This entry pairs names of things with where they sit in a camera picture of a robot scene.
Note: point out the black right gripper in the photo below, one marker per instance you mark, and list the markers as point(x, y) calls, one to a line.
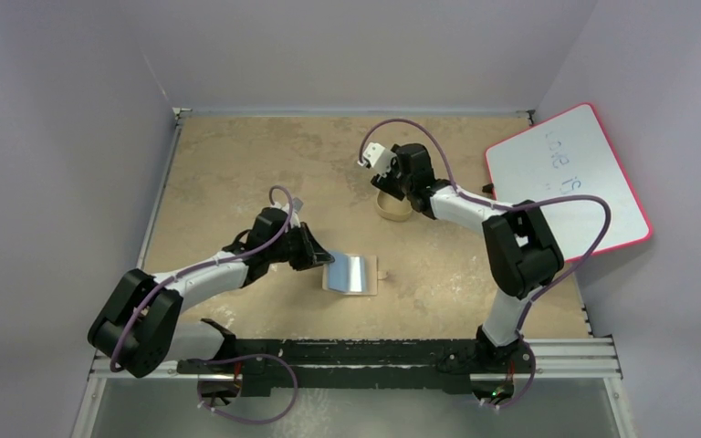
point(388, 178)

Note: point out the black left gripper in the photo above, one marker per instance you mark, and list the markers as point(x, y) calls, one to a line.
point(306, 240)

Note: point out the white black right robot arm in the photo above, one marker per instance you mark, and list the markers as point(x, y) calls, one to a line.
point(522, 252)

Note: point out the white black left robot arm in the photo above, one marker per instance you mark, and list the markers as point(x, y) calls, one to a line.
point(139, 326)

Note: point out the beige oval card tray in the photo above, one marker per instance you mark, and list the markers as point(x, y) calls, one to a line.
point(390, 208)

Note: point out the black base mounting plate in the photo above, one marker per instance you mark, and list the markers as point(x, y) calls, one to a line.
point(280, 375)

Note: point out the pink framed whiteboard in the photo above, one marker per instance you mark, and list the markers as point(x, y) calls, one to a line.
point(570, 154)

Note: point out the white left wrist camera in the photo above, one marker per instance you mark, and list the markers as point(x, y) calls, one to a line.
point(297, 204)

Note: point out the aluminium frame rail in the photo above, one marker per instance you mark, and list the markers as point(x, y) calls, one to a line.
point(594, 358)

